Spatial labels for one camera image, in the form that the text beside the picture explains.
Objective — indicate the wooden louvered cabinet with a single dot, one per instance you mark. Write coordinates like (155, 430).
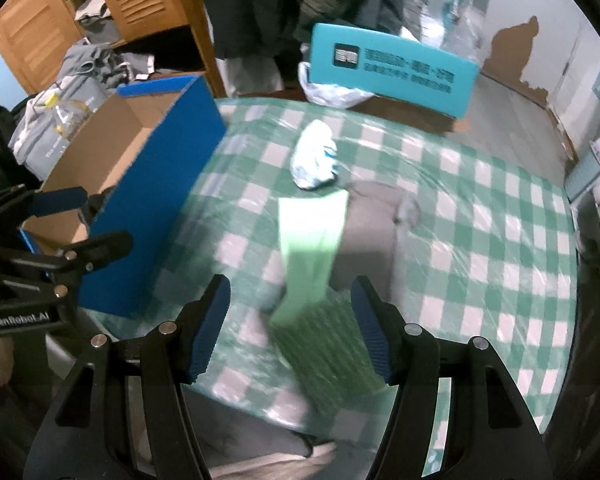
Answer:
(130, 0)

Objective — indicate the blue cardboard box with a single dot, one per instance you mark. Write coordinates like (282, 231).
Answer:
(150, 210)

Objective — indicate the pile of grey clothes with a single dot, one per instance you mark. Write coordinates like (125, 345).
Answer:
(90, 67)

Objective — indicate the clear plastic bag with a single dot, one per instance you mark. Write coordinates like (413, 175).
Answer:
(462, 35)

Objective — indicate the green checkered tablecloth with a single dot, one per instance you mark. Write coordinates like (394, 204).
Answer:
(480, 260)

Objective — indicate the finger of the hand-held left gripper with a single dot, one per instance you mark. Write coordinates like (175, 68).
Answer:
(60, 200)
(100, 250)

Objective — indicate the grey cloth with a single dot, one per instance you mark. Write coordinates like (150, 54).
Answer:
(375, 230)

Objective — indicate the brown cardboard box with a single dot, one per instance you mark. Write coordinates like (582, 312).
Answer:
(410, 115)

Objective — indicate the blue striped white socks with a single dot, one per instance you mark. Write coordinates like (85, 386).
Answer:
(312, 155)

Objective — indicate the light blue bin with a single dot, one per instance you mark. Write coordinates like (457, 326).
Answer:
(587, 180)

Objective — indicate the dark cloth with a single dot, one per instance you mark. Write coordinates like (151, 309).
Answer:
(0, 150)

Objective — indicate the white garment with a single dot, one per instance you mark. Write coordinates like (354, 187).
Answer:
(250, 77)

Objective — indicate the black hanging coat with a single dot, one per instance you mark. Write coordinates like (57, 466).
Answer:
(240, 5)

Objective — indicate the teal printed box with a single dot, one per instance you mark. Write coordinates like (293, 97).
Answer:
(395, 75)

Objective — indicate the white door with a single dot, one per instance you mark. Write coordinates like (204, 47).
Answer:
(580, 75)

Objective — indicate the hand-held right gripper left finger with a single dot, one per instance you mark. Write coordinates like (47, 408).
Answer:
(212, 330)

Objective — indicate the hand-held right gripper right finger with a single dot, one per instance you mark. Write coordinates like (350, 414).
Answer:
(372, 330)

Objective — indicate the pale green sock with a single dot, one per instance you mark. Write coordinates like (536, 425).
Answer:
(310, 240)

